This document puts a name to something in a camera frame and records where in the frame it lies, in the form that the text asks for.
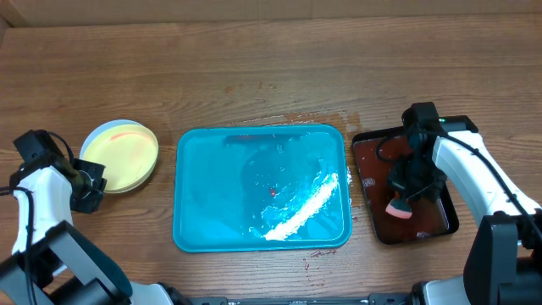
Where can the black water tray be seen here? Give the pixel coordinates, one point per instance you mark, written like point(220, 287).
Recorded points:
point(429, 218)

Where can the light blue plate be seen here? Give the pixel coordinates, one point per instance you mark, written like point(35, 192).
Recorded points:
point(117, 137)

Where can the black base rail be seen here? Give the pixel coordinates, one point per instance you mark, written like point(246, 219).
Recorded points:
point(401, 298)

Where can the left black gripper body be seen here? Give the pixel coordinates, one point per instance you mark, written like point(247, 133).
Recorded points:
point(88, 185)

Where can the pink and green sponge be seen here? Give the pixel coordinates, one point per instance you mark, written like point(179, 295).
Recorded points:
point(399, 208)

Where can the yellow plate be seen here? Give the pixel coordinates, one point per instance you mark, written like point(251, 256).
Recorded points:
point(128, 171)

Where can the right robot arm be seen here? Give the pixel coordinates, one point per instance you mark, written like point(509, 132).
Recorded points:
point(504, 263)

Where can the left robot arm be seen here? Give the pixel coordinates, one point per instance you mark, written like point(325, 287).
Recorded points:
point(51, 261)

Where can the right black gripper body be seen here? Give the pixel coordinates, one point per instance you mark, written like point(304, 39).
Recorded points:
point(413, 186)

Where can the teal plastic tray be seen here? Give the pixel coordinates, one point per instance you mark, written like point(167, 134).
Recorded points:
point(261, 188)

